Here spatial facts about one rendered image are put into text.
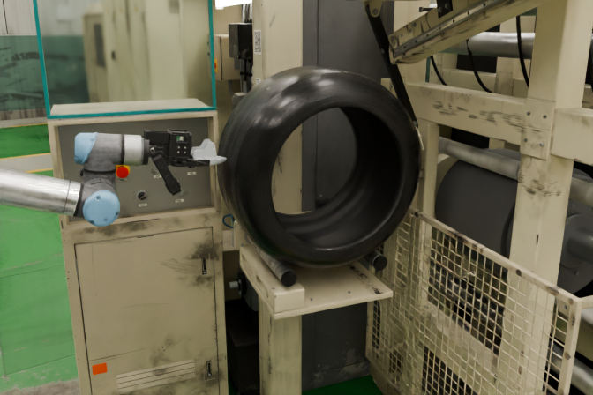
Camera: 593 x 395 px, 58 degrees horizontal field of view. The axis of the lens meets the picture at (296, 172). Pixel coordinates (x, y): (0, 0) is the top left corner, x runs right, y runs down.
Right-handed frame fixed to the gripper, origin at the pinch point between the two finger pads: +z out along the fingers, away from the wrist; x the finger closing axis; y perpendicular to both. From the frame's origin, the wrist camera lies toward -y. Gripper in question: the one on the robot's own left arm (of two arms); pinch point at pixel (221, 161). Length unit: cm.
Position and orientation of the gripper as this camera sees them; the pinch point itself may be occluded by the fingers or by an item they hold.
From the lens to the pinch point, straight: 142.6
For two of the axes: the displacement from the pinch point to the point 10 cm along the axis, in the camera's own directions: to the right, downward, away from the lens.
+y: 1.1, -9.7, -2.2
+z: 9.3, 0.3, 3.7
